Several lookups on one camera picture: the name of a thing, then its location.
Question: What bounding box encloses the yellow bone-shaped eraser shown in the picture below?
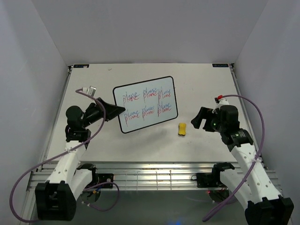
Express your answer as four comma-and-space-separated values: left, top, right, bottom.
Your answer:
178, 123, 187, 136

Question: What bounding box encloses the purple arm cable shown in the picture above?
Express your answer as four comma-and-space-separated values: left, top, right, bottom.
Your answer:
202, 94, 266, 223
9, 89, 120, 223

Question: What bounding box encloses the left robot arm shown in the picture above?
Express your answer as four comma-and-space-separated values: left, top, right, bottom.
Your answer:
35, 98, 125, 221

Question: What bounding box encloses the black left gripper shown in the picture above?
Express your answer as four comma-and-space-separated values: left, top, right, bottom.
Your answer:
82, 97, 126, 128

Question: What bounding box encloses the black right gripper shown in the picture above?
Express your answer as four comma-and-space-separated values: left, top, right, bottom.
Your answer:
190, 106, 225, 133

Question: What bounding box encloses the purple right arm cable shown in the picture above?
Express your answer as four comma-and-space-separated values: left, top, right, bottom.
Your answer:
202, 94, 266, 223

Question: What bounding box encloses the whiteboard with black frame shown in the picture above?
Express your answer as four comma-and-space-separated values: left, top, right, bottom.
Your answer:
112, 76, 178, 134

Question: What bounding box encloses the left blue table label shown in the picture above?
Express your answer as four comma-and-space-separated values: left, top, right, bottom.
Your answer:
73, 64, 90, 68

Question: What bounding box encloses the blue table label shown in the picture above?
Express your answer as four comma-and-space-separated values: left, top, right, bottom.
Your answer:
73, 64, 90, 68
212, 63, 229, 68

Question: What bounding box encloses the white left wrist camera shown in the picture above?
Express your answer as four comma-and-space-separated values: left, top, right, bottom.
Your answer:
82, 86, 97, 97

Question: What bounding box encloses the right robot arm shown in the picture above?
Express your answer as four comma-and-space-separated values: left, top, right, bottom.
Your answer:
191, 105, 294, 225

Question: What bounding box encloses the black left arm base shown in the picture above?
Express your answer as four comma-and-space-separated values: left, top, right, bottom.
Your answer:
91, 173, 114, 186

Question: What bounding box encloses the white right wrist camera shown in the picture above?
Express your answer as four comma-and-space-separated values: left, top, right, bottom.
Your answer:
214, 95, 229, 110

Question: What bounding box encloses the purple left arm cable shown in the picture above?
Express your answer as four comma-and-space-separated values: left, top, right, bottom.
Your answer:
9, 89, 120, 223

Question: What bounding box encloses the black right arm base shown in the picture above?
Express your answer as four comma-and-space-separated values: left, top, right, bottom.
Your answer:
191, 172, 225, 188

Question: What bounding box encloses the right blue table label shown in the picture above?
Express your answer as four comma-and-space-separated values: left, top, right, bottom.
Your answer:
212, 63, 229, 68

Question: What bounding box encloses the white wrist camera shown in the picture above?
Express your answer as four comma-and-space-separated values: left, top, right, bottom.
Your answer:
82, 86, 97, 97
214, 95, 229, 110

